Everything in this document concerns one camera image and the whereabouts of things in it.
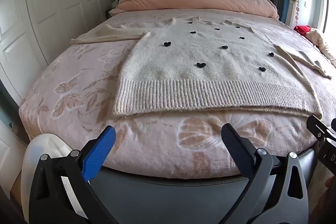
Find pink duvet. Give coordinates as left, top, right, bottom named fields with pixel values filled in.
left=109, top=0, right=280, bottom=20

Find white wardrobe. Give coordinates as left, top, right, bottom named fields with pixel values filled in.
left=0, top=0, right=114, bottom=109

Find cream cloth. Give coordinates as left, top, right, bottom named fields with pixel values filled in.
left=306, top=28, right=336, bottom=67

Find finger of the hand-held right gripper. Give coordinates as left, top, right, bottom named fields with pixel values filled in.
left=306, top=114, right=336, bottom=144

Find white rounded plastic object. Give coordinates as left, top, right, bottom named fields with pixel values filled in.
left=20, top=133, right=88, bottom=216

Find red cloth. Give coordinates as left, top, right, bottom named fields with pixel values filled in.
left=293, top=25, right=312, bottom=36

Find grey bed frame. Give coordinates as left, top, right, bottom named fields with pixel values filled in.
left=87, top=149, right=324, bottom=224

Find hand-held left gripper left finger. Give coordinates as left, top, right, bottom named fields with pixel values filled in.
left=28, top=125, right=117, bottom=224

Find cream knit sweater black hearts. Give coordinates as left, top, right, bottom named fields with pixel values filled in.
left=70, top=18, right=332, bottom=119

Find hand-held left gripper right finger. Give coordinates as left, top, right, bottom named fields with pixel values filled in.
left=221, top=123, right=311, bottom=224

